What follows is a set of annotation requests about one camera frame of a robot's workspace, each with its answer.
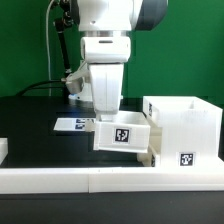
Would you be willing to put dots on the white drawer tray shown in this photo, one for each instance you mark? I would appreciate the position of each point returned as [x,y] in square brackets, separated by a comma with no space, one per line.
[127,132]
[151,158]

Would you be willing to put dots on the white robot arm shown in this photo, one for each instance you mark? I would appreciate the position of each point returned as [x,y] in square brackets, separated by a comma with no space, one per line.
[115,18]

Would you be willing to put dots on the white left fence block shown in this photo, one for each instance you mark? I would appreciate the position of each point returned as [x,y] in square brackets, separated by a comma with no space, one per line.
[3,149]

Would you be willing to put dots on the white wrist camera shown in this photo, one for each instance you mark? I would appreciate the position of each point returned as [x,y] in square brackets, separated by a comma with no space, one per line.
[75,81]

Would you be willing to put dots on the fiducial marker sheet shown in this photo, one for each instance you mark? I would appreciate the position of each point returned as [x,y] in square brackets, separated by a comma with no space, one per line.
[72,124]

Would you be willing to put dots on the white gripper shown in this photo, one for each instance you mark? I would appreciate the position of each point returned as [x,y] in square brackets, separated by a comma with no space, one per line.
[105,58]

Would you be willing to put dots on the white drawer cabinet box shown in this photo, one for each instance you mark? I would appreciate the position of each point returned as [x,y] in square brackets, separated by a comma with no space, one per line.
[185,131]

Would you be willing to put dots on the white front fence rail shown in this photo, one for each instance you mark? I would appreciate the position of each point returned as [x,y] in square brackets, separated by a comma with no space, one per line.
[96,180]

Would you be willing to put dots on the white front drawer tray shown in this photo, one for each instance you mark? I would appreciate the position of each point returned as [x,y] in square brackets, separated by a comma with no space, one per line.
[151,158]

